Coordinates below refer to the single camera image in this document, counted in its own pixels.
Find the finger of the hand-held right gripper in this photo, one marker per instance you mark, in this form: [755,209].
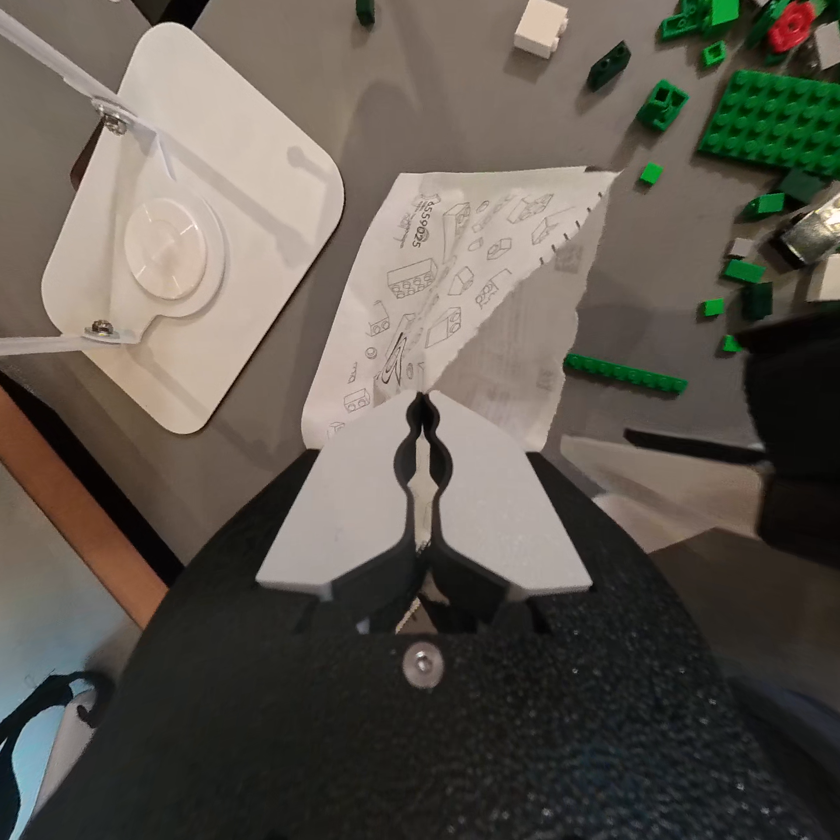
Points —
[695,446]

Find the white square toy brick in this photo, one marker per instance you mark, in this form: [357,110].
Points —
[538,29]

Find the green studded baseplate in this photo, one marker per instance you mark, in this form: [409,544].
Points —
[774,121]

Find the long thin green plate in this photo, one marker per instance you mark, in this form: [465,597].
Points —
[623,374]

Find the pile of green toy bricks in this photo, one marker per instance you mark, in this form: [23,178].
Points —
[741,270]

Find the small dark green brick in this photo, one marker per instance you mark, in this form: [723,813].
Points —
[365,12]

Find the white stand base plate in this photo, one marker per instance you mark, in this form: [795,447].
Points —
[262,197]

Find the small black sloped brick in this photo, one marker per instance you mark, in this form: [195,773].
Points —
[607,65]

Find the shiny black brick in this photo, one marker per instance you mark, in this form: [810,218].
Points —
[810,233]

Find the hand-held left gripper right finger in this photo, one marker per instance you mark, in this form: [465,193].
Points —
[505,525]

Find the person's dark blue clothing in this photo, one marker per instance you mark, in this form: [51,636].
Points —
[814,754]

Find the green hollow brick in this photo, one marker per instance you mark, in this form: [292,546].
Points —
[659,108]

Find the white printed paper bag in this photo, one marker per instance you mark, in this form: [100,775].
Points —
[459,262]

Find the red round brick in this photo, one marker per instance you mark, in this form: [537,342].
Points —
[791,27]

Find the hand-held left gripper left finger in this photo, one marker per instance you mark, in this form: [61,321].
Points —
[341,525]

